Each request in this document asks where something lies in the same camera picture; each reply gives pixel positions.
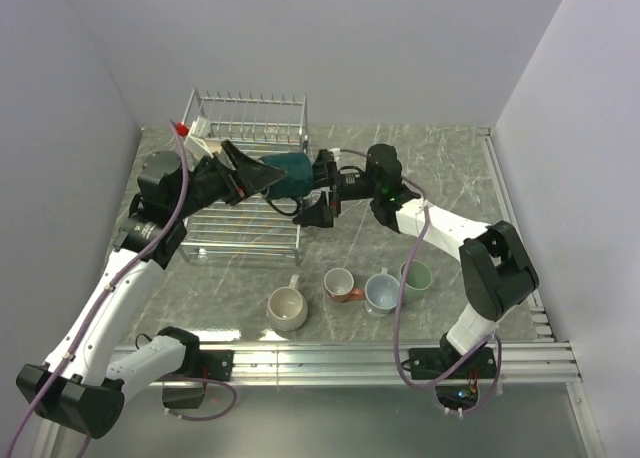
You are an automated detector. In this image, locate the aluminium side rail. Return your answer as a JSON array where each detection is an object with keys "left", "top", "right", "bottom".
[{"left": 476, "top": 127, "right": 556, "bottom": 342}]

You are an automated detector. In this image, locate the light green mug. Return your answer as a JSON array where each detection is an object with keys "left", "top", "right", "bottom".
[{"left": 398, "top": 260, "right": 433, "bottom": 304}]

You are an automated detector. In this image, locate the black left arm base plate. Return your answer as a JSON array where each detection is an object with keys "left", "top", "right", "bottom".
[{"left": 189, "top": 350, "right": 234, "bottom": 382}]

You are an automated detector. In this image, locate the dark green mug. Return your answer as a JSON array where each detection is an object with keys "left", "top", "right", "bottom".
[{"left": 260, "top": 152, "right": 314, "bottom": 217}]

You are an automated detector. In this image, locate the light blue mug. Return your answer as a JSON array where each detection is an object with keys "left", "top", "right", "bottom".
[{"left": 364, "top": 268, "right": 400, "bottom": 318}]

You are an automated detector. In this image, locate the pink white mug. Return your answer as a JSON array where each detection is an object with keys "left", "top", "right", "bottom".
[{"left": 323, "top": 268, "right": 365, "bottom": 303}]

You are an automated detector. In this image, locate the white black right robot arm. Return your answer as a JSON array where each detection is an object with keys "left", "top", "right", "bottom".
[{"left": 290, "top": 144, "right": 539, "bottom": 378}]

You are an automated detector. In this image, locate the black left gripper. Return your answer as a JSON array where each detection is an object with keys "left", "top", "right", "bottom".
[{"left": 171, "top": 139, "right": 285, "bottom": 219}]

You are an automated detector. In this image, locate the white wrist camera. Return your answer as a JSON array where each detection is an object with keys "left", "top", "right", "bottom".
[
  {"left": 184, "top": 116, "right": 219, "bottom": 160},
  {"left": 328, "top": 148, "right": 341, "bottom": 162}
]

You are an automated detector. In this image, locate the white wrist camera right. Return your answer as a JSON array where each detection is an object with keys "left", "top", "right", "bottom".
[{"left": 328, "top": 148, "right": 341, "bottom": 162}]

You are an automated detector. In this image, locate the aluminium mounting rail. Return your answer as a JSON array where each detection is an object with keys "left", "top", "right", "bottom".
[{"left": 202, "top": 341, "right": 582, "bottom": 387}]

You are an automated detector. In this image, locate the beige speckled round mug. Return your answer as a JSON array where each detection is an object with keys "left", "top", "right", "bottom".
[{"left": 266, "top": 274, "right": 308, "bottom": 332}]

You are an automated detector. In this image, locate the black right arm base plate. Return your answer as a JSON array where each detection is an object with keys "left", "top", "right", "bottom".
[{"left": 405, "top": 346, "right": 498, "bottom": 381}]

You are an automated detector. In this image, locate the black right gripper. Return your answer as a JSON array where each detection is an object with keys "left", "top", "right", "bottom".
[{"left": 290, "top": 149, "right": 382, "bottom": 229}]

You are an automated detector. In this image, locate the silver wire dish rack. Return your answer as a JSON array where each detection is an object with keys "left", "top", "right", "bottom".
[{"left": 181, "top": 90, "right": 309, "bottom": 264}]

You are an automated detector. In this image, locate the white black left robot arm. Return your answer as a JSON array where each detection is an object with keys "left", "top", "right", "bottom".
[{"left": 16, "top": 140, "right": 287, "bottom": 439}]

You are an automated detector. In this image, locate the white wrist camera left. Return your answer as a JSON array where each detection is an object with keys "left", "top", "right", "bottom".
[{"left": 184, "top": 116, "right": 219, "bottom": 160}]

